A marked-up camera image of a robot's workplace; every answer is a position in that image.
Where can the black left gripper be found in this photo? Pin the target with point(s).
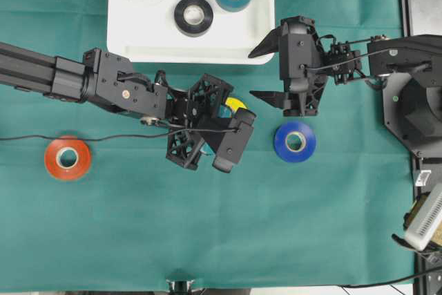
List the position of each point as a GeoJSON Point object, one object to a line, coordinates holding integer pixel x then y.
{"type": "Point", "coordinates": [187, 115]}

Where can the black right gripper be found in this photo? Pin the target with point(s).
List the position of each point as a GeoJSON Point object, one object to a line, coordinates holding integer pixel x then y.
{"type": "Point", "coordinates": [305, 66]}

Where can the yellow tape roll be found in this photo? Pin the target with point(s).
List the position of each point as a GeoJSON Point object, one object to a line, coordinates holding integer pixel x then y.
{"type": "Point", "coordinates": [232, 105]}

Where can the black tape roll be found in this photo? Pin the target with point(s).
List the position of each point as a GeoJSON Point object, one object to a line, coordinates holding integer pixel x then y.
{"type": "Point", "coordinates": [193, 17]}

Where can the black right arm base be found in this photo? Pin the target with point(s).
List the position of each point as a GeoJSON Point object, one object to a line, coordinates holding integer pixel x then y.
{"type": "Point", "coordinates": [412, 114]}

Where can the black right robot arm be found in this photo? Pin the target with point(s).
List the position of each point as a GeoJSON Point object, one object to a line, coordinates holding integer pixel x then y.
{"type": "Point", "coordinates": [419, 56]}

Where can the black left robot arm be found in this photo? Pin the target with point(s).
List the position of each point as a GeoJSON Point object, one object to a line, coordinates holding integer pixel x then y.
{"type": "Point", "coordinates": [110, 82]}

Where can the blue tape roll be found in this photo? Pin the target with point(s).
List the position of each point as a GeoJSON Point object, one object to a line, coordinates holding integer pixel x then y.
{"type": "Point", "coordinates": [294, 142]}

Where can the white plastic tray case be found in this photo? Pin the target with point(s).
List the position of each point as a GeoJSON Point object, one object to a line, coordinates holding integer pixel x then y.
{"type": "Point", "coordinates": [144, 33]}

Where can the orange tape roll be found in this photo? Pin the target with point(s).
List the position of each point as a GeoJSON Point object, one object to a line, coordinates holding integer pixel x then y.
{"type": "Point", "coordinates": [54, 151]}

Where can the green table cloth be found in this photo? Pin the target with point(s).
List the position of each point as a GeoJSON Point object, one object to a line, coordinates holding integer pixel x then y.
{"type": "Point", "coordinates": [136, 220]}

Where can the white vented device box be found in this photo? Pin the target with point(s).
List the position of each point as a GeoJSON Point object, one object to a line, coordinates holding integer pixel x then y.
{"type": "Point", "coordinates": [424, 225]}

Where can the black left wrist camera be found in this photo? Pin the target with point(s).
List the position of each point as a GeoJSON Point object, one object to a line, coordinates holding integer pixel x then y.
{"type": "Point", "coordinates": [228, 137]}

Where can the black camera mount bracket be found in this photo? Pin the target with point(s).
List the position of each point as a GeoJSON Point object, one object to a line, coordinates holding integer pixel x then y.
{"type": "Point", "coordinates": [177, 287]}

